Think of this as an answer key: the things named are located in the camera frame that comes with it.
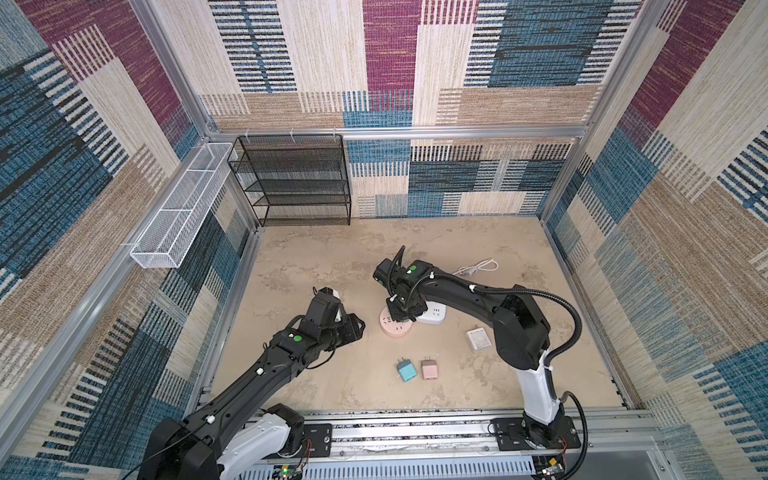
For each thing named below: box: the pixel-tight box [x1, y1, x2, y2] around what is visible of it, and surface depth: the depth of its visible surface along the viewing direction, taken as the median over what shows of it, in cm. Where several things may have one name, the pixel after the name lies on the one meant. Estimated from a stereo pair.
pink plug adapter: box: [421, 356, 438, 380], surface depth 85 cm
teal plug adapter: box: [396, 357, 417, 382], surface depth 85 cm
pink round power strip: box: [379, 306, 413, 337], surface depth 91 cm
